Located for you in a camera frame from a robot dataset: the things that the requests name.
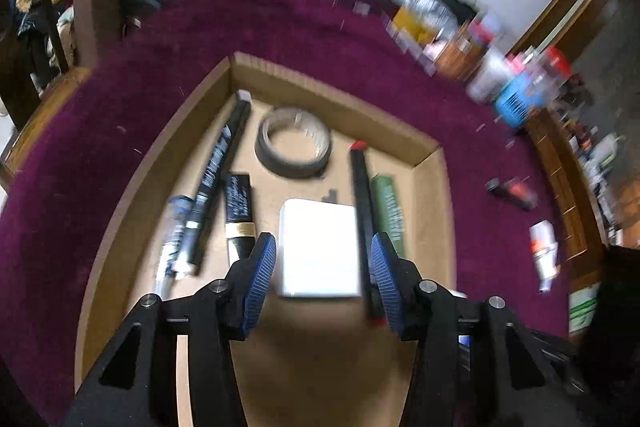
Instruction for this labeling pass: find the long black marker pen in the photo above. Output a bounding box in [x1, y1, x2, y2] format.
[486, 178, 537, 211]

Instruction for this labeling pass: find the silver black small marker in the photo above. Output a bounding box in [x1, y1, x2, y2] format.
[153, 195, 193, 300]

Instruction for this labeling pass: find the black gold lipstick tube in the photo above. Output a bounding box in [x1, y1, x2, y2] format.
[224, 172, 257, 265]

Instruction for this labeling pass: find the white charger cube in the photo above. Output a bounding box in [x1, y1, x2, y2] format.
[274, 198, 360, 299]

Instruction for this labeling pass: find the white orange cap bottle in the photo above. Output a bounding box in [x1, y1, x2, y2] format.
[529, 220, 559, 294]

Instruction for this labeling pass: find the wooden side cabinet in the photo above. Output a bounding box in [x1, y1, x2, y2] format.
[525, 108, 608, 293]

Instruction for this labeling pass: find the green lighter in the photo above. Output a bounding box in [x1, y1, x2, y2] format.
[371, 174, 405, 258]

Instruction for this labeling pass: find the black marker red cap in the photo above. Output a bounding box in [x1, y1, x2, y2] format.
[349, 141, 384, 326]

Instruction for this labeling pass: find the black pen white tip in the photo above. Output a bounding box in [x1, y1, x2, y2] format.
[177, 90, 252, 275]

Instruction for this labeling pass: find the maroon velvet tablecloth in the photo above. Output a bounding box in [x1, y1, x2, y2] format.
[1, 0, 568, 425]

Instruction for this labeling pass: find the shallow cardboard tray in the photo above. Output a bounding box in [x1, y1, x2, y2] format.
[75, 53, 456, 426]

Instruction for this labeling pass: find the blue snack canister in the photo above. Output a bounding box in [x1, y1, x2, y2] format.
[494, 72, 549, 129]

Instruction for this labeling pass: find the black electrical tape roll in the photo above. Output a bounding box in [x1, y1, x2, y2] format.
[254, 106, 333, 179]

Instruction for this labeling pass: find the white plastic jar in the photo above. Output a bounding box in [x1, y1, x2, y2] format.
[466, 48, 513, 104]

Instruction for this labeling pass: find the brown patterned jar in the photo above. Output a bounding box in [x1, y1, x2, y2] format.
[435, 35, 486, 80]

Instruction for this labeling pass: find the red lid clear jar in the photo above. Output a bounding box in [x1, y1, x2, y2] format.
[535, 46, 573, 80]

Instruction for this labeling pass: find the yellow tape roll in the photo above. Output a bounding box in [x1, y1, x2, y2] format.
[393, 6, 438, 46]

